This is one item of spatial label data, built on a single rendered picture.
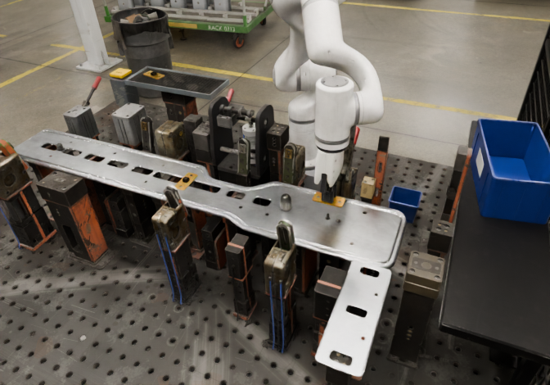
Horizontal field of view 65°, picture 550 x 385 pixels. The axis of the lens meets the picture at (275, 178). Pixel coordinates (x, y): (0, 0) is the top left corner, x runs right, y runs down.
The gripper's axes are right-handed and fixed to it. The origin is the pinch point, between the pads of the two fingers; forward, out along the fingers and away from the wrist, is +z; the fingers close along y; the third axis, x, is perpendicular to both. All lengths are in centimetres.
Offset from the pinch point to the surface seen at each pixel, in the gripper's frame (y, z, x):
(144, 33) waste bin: -203, 47, -228
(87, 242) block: 20, 29, -76
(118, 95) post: -30, 2, -97
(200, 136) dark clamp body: -16, 2, -50
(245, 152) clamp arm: -12.6, 2.8, -31.6
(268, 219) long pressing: 6.6, 9.4, -15.3
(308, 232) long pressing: 7.0, 9.4, -3.2
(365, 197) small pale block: -11.1, 8.1, 7.7
